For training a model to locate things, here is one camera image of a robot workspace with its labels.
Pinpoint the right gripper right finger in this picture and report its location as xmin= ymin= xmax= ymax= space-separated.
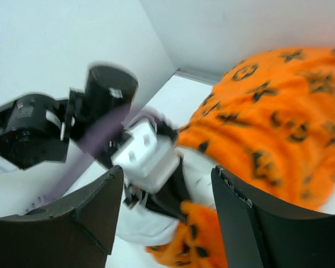
xmin=211 ymin=166 xmax=335 ymax=268

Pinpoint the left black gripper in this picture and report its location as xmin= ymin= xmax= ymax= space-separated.
xmin=0 ymin=64 xmax=138 ymax=170

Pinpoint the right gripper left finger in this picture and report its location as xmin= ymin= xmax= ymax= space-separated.
xmin=0 ymin=166 xmax=124 ymax=268

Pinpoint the white pillow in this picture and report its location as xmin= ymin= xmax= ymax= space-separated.
xmin=116 ymin=147 xmax=217 ymax=246

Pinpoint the orange patterned pillowcase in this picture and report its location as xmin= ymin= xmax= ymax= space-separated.
xmin=146 ymin=47 xmax=335 ymax=267

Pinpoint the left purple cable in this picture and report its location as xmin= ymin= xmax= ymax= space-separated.
xmin=30 ymin=103 xmax=168 ymax=210

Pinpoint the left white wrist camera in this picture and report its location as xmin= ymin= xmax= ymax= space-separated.
xmin=111 ymin=118 xmax=180 ymax=194

